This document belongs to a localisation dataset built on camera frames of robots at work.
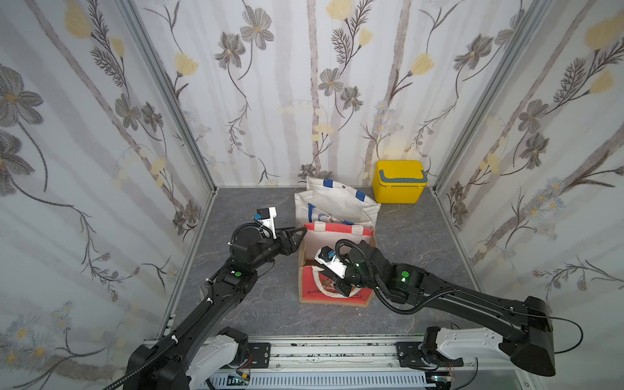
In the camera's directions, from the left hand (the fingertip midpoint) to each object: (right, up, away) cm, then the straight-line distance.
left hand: (303, 229), depth 73 cm
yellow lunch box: (+40, +19, +32) cm, 54 cm away
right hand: (+7, -12, -4) cm, 14 cm away
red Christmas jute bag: (+4, -18, +1) cm, 18 cm away
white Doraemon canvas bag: (+9, +5, +29) cm, 31 cm away
